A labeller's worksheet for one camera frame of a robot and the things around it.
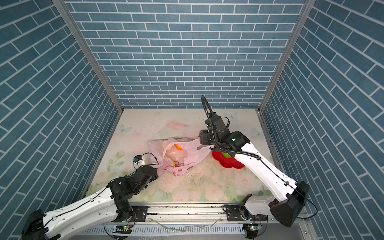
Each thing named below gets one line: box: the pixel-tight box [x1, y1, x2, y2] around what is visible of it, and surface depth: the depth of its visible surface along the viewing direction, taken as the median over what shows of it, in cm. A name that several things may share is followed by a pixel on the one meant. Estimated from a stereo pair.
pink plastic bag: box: [149, 137, 214, 176], surface depth 84 cm
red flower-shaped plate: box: [212, 149, 245, 169], surface depth 91 cm
